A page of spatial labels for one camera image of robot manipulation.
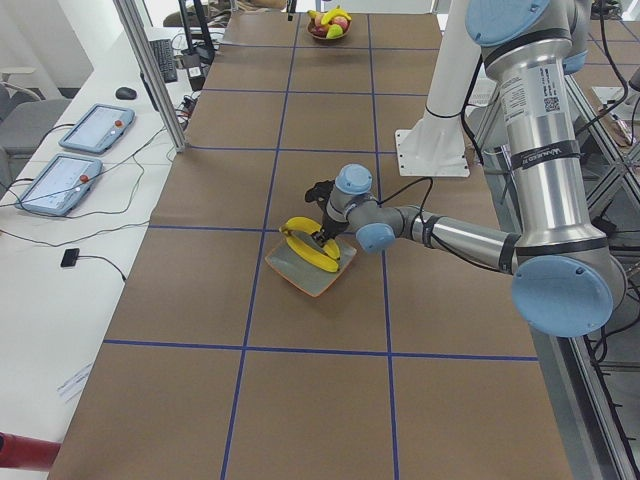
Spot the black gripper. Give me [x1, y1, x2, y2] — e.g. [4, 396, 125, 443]
[304, 180, 348, 246]

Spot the yellow banana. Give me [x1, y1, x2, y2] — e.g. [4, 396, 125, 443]
[284, 231, 341, 273]
[307, 6, 352, 26]
[279, 216, 322, 238]

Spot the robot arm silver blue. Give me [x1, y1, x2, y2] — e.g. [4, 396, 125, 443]
[306, 1, 627, 338]

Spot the grey square plate orange rim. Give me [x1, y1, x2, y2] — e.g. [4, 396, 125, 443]
[265, 239, 357, 297]

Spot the wicker fruit basket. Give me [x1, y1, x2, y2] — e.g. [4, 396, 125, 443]
[307, 19, 351, 42]

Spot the yellow banana in basket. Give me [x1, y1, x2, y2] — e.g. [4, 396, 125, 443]
[307, 6, 352, 26]

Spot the black computer mouse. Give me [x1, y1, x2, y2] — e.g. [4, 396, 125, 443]
[115, 87, 138, 101]

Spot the black keyboard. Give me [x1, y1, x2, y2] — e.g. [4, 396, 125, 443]
[149, 39, 178, 83]

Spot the blue teach pendant far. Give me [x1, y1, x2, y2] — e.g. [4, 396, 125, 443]
[58, 104, 135, 154]

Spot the blue teach pendant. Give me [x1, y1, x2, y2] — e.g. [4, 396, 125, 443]
[16, 153, 103, 216]
[58, 104, 135, 154]

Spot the small black puck device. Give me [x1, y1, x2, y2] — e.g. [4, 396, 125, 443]
[60, 248, 80, 268]

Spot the blue teach pendant near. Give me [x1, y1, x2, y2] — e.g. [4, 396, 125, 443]
[16, 153, 103, 216]

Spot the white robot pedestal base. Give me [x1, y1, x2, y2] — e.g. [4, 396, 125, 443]
[395, 0, 482, 178]

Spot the aluminium frame post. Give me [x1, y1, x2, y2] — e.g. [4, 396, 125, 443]
[113, 0, 186, 153]

